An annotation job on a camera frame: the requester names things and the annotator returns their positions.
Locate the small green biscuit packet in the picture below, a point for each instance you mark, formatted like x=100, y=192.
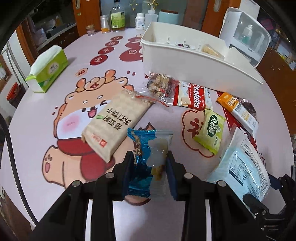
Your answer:
x=210, y=132

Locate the clear nut cluster packet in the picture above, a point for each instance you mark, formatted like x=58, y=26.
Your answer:
x=159, y=85

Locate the wooden wall frame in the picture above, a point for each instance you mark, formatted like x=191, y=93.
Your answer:
x=3, y=74

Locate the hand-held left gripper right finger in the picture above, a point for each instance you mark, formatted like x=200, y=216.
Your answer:
x=172, y=176

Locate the white bottle teal label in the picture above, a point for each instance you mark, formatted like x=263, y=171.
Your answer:
x=248, y=34

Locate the green tissue pack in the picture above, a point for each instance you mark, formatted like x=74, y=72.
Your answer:
x=50, y=69

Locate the clear spice jar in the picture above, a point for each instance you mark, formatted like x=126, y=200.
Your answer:
x=105, y=25

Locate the large light blue packet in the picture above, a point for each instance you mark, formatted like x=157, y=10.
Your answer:
x=242, y=166

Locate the blue foil candy packet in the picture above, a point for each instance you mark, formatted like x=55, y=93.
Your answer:
x=138, y=185

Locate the red bin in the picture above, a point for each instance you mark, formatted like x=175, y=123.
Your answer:
x=13, y=91

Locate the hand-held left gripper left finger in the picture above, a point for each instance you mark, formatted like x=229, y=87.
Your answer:
x=128, y=171

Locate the white squeeze bottle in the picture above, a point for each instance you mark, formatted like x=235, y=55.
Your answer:
x=151, y=16

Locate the kitchen counter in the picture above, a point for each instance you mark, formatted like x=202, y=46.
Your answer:
x=57, y=39

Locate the light blue canister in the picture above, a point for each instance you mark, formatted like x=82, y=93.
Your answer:
x=167, y=17

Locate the white plastic storage bin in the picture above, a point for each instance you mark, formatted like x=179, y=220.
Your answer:
x=196, y=67

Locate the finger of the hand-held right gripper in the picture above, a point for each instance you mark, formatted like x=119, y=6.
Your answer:
x=284, y=185
x=256, y=206

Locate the glass bottle green label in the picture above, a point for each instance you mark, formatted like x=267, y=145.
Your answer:
x=117, y=19

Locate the red cookie packet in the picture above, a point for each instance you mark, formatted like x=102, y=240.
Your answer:
x=196, y=98

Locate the orange oat bar packet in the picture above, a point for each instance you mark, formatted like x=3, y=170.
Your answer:
x=240, y=113

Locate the white pill bottle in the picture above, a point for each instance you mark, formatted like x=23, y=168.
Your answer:
x=140, y=22

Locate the small glass jar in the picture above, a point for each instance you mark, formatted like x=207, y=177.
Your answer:
x=90, y=30

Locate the white bottle sterilizer cabinet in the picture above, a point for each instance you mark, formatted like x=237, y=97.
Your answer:
x=231, y=23

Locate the clear yellow puff packet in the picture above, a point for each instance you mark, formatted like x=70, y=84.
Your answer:
x=209, y=49

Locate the dark dried fruit packet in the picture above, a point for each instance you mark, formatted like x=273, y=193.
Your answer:
x=251, y=107

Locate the beige cracker packet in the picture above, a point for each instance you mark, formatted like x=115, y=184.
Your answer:
x=115, y=122

